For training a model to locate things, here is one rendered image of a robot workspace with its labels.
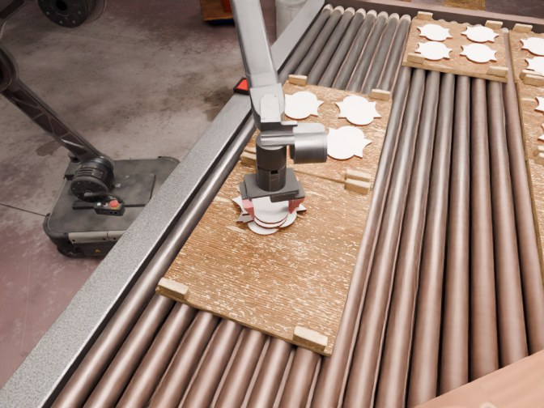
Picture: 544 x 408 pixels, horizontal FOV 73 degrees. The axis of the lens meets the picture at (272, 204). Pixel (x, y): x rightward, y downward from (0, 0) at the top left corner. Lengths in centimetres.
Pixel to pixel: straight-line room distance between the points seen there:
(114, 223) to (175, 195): 95
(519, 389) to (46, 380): 72
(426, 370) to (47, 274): 181
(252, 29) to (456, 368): 71
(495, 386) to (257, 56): 64
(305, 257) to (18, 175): 225
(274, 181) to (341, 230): 21
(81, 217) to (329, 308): 146
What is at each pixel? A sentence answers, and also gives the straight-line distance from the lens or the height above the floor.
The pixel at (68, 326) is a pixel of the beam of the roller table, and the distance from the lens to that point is 81.
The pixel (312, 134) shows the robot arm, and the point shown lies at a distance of 66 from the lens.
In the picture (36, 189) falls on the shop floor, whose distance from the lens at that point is 260.
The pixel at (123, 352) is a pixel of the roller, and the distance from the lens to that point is 74.
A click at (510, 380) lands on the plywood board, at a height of 104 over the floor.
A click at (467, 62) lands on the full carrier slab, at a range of 156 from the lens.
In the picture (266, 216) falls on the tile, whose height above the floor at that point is 97.
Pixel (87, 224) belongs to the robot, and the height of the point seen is 24.
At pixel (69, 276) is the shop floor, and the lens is 208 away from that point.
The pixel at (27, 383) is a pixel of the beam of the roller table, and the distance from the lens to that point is 80.
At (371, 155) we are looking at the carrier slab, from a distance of 101.
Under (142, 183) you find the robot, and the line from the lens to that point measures 196.
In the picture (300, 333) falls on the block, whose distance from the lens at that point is 66.
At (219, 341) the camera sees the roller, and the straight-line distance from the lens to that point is 71.
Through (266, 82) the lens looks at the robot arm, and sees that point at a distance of 69.
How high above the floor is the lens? 157
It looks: 48 degrees down
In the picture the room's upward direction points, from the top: straight up
